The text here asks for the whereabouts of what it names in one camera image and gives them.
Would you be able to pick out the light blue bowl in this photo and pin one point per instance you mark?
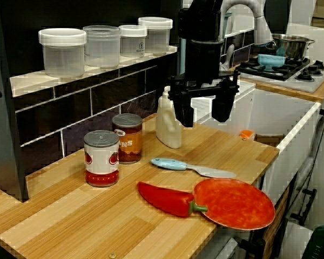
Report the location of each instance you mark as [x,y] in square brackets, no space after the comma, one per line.
[271,60]

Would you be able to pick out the white tiled shelf ledge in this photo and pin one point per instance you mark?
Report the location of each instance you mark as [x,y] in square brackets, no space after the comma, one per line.
[70,79]

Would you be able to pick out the green plastic object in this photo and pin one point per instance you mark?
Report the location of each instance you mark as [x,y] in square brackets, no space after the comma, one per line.
[321,242]

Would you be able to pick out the red toy pepper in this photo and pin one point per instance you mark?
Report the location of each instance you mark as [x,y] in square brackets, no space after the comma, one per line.
[164,198]

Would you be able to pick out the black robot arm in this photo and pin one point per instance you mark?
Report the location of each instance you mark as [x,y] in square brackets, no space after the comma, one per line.
[201,21]

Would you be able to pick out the tomato print tin can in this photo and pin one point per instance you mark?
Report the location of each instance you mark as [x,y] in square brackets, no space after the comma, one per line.
[101,159]

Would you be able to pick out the teal plastic bin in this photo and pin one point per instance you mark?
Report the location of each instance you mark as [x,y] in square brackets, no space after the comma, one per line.
[227,16]

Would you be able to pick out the brass screw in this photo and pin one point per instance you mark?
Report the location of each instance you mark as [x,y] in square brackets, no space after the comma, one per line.
[113,254]

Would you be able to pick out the grey hutch side panel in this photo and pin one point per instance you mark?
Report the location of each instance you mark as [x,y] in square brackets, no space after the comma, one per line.
[5,135]

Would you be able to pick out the toy stove top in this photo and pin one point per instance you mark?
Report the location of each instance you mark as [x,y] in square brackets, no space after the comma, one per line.
[280,75]

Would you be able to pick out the steel cooking pot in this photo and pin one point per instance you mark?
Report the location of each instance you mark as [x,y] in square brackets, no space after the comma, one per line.
[294,47]

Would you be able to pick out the large white lidded jar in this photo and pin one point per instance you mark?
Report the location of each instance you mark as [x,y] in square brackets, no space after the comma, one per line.
[63,52]

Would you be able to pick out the black stove knob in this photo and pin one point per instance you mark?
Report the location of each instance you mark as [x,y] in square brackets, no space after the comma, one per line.
[312,70]
[304,76]
[320,65]

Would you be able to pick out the orange red plate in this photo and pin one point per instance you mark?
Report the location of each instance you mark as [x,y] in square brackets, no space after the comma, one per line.
[235,203]

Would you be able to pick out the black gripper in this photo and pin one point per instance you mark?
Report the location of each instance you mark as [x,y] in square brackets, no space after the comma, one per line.
[202,64]

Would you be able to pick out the orange toy item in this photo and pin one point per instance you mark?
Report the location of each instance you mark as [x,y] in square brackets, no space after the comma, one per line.
[247,134]

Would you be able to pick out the orange beans tin can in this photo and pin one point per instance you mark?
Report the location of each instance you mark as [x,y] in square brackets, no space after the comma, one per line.
[129,145]

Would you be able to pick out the grey toy faucet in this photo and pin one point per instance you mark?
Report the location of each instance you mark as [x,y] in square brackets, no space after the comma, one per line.
[260,24]

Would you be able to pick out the small labelled white lidded jar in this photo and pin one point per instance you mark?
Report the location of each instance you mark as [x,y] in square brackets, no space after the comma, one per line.
[133,40]

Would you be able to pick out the white plastic bottle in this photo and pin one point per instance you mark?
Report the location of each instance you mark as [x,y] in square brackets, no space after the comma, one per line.
[168,132]

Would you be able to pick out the tall white lidded jar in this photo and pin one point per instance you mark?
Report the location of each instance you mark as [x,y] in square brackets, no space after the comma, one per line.
[156,35]

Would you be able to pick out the clear lidless plastic jar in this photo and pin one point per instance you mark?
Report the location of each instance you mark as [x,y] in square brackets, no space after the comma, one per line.
[102,47]

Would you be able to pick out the white toy sink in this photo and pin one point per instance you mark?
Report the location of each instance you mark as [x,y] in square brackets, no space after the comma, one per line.
[280,116]

